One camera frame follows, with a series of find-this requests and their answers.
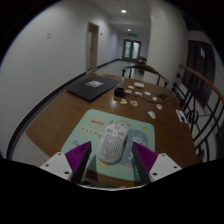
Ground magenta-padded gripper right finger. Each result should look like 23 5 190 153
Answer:
131 141 183 186

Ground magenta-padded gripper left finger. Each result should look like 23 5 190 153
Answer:
39 140 93 185

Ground white perforated computer mouse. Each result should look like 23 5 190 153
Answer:
97 122 129 165

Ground mint green printed mouse pad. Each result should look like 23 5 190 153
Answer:
60 108 156 183

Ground white paper sheet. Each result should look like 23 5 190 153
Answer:
175 108 189 124

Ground dark closed laptop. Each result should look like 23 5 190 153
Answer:
66 75 122 102

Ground small black box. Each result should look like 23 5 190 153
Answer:
113 86 126 98

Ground black railing with wooden handrail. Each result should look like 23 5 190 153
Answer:
171 63 224 164

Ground wooden armchair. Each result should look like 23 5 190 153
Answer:
121 63 170 89

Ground dark framed window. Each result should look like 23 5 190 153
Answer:
186 40 216 108

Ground glass double door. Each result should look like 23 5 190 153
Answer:
121 38 142 61

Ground open side door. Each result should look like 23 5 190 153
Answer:
85 21 100 72

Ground recessed ceiling lights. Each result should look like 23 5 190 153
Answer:
120 8 133 33

